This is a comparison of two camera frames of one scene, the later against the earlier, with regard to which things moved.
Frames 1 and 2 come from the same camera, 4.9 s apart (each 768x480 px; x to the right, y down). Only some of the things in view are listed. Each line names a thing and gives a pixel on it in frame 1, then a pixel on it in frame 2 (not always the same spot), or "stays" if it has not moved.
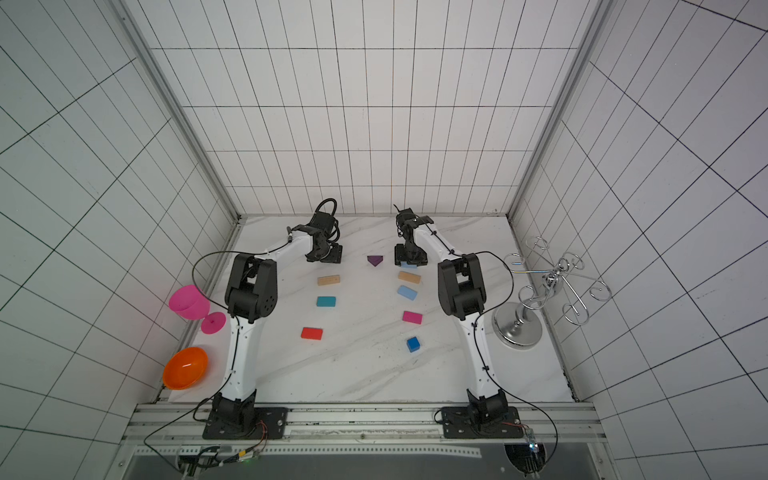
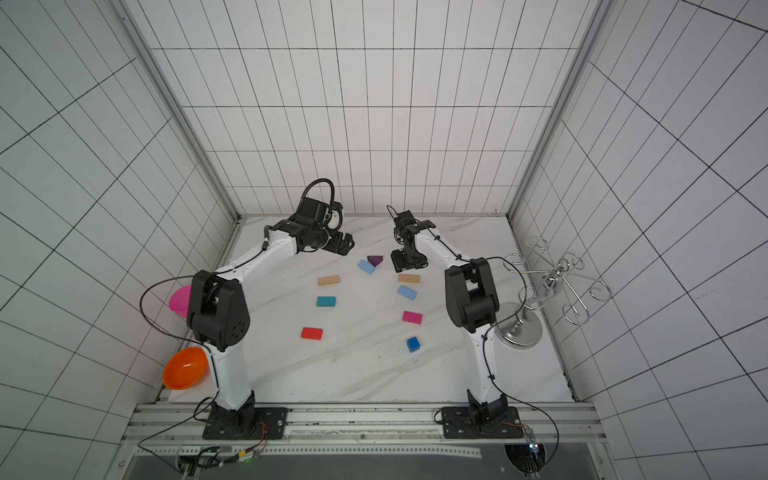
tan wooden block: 409,277 stays
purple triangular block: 375,259 stays
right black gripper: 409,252 stays
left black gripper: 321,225 -> 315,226
